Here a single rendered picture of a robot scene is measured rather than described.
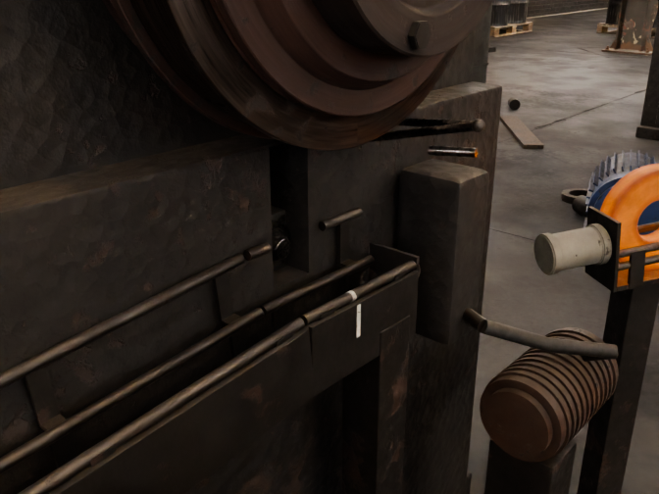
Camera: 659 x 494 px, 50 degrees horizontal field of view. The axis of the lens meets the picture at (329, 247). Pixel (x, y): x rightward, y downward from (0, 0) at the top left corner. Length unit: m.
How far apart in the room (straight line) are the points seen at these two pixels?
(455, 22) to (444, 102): 0.36
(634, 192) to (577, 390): 0.29
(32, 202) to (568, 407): 0.72
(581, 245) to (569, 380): 0.19
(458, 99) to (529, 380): 0.41
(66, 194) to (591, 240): 0.71
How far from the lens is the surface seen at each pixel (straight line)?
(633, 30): 9.60
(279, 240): 0.83
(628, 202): 1.08
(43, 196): 0.64
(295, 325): 0.72
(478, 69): 3.54
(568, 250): 1.04
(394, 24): 0.60
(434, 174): 0.92
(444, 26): 0.67
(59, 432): 0.67
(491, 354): 2.11
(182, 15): 0.56
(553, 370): 1.03
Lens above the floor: 1.06
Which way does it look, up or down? 22 degrees down
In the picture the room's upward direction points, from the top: straight up
